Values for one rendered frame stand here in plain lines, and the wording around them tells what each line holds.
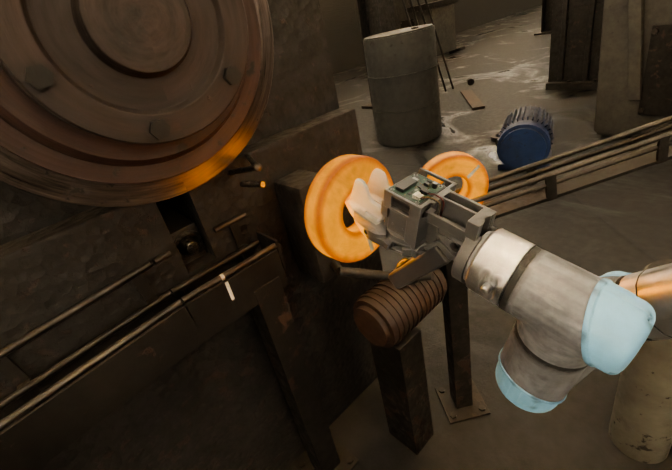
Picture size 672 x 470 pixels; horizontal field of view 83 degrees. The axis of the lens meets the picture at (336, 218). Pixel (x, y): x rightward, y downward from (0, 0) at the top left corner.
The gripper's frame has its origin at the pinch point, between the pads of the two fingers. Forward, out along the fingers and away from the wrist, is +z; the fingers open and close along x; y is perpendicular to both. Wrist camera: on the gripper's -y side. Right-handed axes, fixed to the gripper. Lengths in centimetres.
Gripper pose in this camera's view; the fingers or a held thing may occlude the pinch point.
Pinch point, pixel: (350, 196)
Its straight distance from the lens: 54.7
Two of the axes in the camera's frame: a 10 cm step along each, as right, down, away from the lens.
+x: -7.2, 4.3, -5.4
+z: -6.9, -4.5, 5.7
